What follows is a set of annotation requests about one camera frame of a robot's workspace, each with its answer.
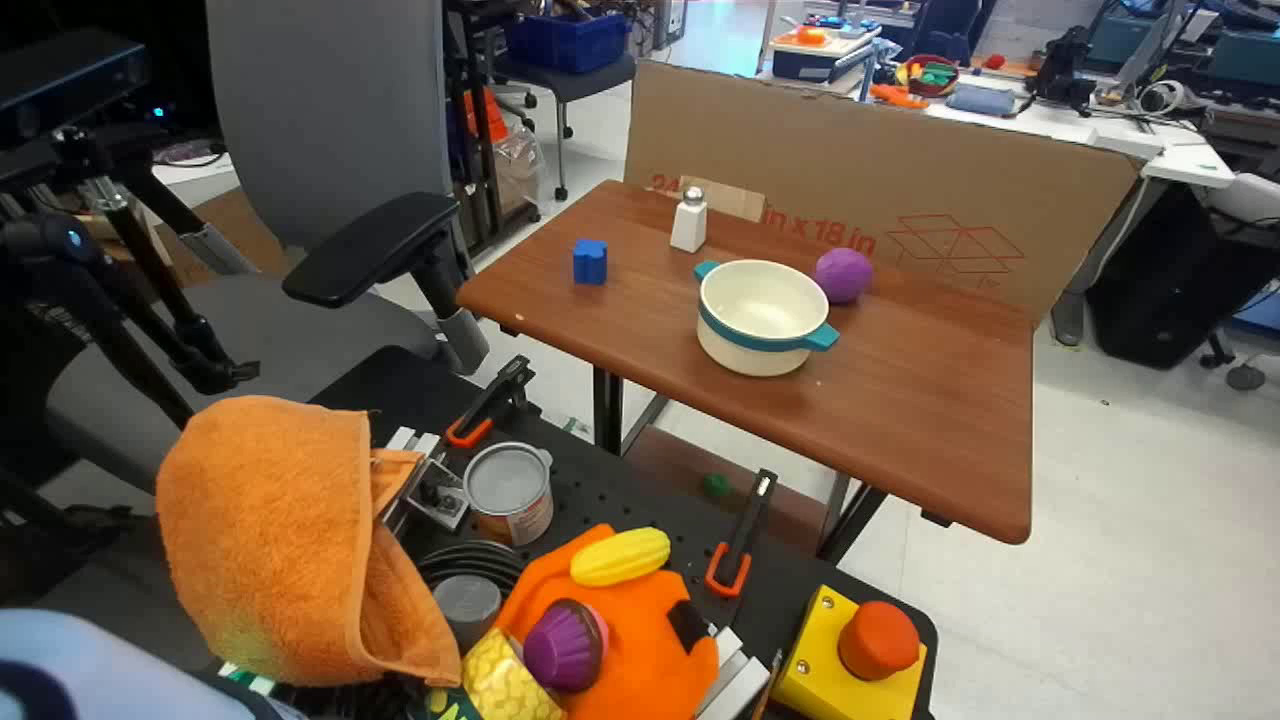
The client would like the white bowl with teal handles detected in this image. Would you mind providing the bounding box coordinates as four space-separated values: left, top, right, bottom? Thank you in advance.
689 255 843 382

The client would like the blue cube block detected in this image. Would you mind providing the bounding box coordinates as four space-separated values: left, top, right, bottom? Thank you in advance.
573 237 611 287

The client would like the white salt shaker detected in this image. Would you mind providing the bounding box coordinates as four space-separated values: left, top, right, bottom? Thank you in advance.
666 186 711 255

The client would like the peaches tin can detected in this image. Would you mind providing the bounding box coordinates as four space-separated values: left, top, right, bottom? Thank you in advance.
459 438 560 552

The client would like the smooth yellow toy corn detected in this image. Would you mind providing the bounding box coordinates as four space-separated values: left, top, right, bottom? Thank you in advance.
567 523 678 594

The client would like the purple ball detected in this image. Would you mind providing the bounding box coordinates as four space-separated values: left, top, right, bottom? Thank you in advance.
813 244 878 307

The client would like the wooden table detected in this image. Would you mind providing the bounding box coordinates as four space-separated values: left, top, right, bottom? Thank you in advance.
457 178 1040 570

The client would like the brown cardboard board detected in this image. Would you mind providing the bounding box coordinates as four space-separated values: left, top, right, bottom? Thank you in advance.
619 57 1147 335

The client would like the purple toy cupcake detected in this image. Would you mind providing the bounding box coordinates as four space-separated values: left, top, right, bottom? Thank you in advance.
519 596 611 698

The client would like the dark blue storage bin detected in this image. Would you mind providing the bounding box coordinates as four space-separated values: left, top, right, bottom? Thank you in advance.
505 7 636 79

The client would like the bumpy yellow corn cob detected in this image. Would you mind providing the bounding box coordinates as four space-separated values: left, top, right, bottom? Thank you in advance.
459 625 573 720

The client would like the tray with orange object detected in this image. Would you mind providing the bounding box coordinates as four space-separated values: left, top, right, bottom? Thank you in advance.
768 18 886 94

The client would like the yellow box with orange button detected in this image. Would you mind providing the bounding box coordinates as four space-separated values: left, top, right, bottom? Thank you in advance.
772 580 933 720

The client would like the padded office chair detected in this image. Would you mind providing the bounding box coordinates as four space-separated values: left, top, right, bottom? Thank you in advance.
36 0 493 495

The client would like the orange and green toy pile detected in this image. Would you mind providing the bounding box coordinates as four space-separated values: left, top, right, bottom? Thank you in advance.
871 50 967 112

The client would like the orange cloth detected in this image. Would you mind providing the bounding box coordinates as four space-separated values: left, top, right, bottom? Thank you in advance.
151 393 467 692

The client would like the white desk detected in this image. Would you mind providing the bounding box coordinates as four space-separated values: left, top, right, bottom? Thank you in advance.
916 71 1237 194

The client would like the black tripod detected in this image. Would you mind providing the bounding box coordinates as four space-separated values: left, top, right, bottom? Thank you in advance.
0 131 266 535

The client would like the black bag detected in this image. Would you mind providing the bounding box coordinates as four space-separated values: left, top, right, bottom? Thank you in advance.
1083 186 1280 372

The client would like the black clamp with orange handle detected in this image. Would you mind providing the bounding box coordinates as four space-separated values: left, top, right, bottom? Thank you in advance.
701 464 781 605
446 352 542 453

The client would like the black camera box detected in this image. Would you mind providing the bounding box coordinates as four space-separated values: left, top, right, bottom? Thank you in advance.
0 27 151 153

